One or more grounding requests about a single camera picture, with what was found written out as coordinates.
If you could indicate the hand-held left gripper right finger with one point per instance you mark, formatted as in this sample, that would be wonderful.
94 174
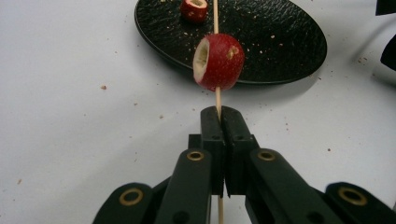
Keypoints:
236 140

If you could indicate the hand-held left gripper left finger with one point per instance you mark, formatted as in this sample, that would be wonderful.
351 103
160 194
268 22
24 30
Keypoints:
213 140

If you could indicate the wooden skewer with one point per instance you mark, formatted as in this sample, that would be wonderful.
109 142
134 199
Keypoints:
218 99

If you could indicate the red hawthorn fruit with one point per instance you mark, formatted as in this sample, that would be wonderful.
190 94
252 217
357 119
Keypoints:
221 62
193 14

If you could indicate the black textured plate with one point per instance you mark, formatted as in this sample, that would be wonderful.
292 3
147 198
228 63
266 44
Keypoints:
280 46

